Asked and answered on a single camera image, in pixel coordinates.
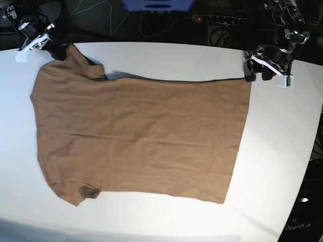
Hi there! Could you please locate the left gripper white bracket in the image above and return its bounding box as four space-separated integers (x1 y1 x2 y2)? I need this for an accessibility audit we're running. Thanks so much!
244 49 294 88

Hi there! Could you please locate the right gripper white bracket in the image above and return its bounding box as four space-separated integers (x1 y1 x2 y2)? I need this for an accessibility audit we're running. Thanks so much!
15 23 67 62

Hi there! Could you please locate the brown T-shirt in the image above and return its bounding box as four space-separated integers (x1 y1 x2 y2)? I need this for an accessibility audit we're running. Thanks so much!
31 45 251 206

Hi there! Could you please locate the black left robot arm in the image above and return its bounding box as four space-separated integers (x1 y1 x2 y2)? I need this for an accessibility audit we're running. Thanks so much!
243 1 310 88

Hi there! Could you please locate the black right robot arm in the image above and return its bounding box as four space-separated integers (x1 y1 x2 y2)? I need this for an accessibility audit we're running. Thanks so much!
1 1 67 63

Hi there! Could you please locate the black power strip red light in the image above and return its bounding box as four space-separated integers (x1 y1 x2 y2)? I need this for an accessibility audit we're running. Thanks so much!
190 14 247 26

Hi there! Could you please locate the blue box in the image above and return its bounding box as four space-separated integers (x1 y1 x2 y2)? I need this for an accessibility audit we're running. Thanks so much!
122 0 194 12

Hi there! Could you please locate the white cable on floor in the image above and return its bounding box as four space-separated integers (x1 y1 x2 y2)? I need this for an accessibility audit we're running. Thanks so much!
73 0 132 36

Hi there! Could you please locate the black OpenArm base plate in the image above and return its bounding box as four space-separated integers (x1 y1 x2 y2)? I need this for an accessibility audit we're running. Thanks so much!
276 143 323 242

